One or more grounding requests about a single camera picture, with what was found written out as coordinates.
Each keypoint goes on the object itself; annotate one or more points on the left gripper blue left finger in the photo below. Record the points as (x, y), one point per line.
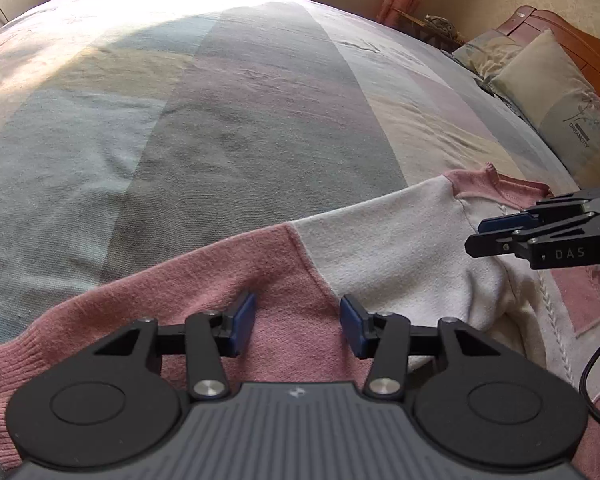
(211, 336)

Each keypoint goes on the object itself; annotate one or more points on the wooden nightstand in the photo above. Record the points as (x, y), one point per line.
(426, 33)

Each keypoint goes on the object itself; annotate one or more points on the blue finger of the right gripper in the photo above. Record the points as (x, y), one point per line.
(510, 222)
(489, 244)

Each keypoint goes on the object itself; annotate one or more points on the pastel patchwork pillow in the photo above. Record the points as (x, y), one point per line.
(554, 96)

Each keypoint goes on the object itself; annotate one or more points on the cluttered items on nightstand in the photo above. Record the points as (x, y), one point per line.
(442, 26)

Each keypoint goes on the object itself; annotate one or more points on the wooden headboard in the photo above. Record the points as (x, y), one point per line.
(526, 23)

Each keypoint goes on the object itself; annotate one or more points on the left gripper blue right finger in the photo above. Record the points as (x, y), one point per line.
(382, 338)

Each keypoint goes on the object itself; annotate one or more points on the pastel patchwork bed sheet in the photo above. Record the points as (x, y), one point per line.
(132, 131)

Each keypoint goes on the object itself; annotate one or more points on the pink and white knit sweater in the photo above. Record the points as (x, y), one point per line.
(400, 253)

